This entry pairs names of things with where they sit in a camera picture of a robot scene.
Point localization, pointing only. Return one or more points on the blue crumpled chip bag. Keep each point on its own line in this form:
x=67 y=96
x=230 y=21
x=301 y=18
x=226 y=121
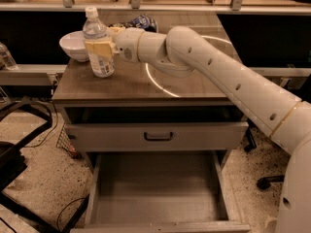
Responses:
x=142 y=22

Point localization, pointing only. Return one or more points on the black chair frame left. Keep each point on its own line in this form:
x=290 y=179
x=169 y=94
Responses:
x=12 y=164

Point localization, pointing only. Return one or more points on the plastic bottle at left edge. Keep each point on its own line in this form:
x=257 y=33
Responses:
x=6 y=60

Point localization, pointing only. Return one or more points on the middle drawer with black handle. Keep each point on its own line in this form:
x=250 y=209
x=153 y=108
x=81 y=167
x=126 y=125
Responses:
x=90 y=137

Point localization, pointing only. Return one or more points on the open bottom drawer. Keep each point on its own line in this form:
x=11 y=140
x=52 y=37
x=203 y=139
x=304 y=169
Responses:
x=159 y=192

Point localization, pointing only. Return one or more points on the black office chair right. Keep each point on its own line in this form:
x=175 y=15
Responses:
x=268 y=147

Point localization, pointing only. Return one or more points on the wire mesh basket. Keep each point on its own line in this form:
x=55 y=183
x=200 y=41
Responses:
x=64 y=143

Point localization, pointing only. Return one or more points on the grey drawer cabinet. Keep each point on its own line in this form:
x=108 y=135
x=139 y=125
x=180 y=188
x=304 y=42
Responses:
x=139 y=93

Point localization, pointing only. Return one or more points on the clear plastic water bottle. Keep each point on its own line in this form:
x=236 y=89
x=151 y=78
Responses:
x=95 y=29

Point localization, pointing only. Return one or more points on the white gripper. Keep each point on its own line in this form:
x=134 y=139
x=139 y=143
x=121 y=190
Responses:
x=127 y=44

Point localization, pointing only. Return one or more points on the white bowl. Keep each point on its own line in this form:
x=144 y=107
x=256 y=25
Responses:
x=73 y=45

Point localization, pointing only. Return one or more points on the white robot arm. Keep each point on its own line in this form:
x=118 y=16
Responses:
x=280 y=115

